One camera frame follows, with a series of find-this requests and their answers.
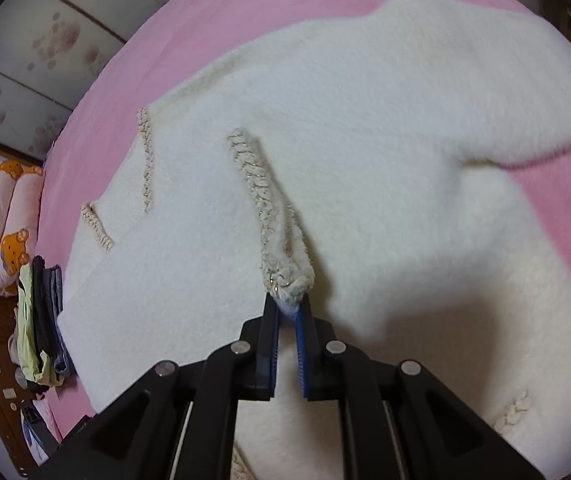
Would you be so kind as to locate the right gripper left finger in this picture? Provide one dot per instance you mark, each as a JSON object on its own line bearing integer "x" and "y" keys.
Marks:
{"x": 259, "y": 364}

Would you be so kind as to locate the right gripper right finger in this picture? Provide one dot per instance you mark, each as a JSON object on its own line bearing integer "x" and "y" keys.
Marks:
{"x": 315, "y": 370}

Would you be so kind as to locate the white fuzzy cardigan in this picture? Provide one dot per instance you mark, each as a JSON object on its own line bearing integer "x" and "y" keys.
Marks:
{"x": 325, "y": 219}

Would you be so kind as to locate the blue grey folded garment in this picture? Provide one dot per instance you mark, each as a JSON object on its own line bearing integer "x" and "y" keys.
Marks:
{"x": 53, "y": 282}

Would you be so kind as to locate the black folded garment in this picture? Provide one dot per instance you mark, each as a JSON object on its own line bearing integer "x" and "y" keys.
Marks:
{"x": 42, "y": 325}

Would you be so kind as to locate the green folded garment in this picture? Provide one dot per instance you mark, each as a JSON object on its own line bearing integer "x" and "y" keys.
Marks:
{"x": 25, "y": 334}

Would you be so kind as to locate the white small pillow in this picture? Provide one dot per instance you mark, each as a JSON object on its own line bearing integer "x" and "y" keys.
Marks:
{"x": 34, "y": 444}

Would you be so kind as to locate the pink bear print quilt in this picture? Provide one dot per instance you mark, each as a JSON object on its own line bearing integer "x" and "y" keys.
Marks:
{"x": 20, "y": 196}

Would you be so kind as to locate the floral wardrobe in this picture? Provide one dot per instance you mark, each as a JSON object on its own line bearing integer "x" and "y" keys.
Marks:
{"x": 51, "y": 52}

